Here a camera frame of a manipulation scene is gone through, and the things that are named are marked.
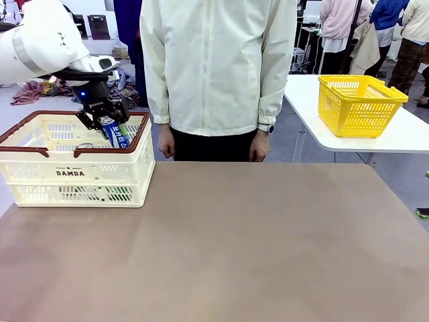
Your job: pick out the person's right forearm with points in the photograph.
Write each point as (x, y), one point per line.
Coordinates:
(159, 104)

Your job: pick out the white wristwatch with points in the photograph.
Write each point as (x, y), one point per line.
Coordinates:
(269, 128)

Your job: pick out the person in camouflage trousers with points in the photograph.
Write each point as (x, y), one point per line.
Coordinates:
(415, 20)

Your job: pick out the white side table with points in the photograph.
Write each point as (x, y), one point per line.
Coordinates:
(321, 141)

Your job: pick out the cream brown-rimmed shopping basket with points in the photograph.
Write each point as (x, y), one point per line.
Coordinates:
(50, 172)

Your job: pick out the dark striped cloth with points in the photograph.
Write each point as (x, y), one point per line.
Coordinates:
(60, 90)

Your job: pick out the grey-blue shirt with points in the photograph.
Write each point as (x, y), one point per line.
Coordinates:
(122, 77)

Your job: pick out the person's right hand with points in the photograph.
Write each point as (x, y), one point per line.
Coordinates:
(167, 144)

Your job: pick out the beige coat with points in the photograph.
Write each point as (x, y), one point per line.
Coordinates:
(367, 50)

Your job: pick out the person in pink sweater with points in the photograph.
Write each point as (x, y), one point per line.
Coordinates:
(338, 16)

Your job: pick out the dark plaid garment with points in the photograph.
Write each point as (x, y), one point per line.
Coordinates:
(132, 99)

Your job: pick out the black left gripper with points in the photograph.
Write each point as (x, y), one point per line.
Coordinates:
(94, 97)

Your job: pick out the person's left forearm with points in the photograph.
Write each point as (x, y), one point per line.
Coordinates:
(271, 104)

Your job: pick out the person's left hand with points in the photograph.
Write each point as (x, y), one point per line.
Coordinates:
(260, 147)

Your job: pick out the white desktop computer case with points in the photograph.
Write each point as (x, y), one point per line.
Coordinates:
(297, 58)

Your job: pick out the blue white Pocari Sweat can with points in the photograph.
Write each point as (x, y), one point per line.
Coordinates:
(117, 137)

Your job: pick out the person in white jacket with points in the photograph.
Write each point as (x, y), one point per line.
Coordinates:
(214, 67)

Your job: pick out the person in dark blue coat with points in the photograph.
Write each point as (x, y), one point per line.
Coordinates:
(129, 33)

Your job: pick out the brown patterned cloth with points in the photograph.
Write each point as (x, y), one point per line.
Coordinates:
(28, 94)

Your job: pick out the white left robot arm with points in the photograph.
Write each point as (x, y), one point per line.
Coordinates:
(40, 40)

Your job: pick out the person in blue top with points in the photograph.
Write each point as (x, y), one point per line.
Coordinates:
(385, 16)

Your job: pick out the yellow plastic basket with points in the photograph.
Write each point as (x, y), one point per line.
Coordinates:
(375, 100)

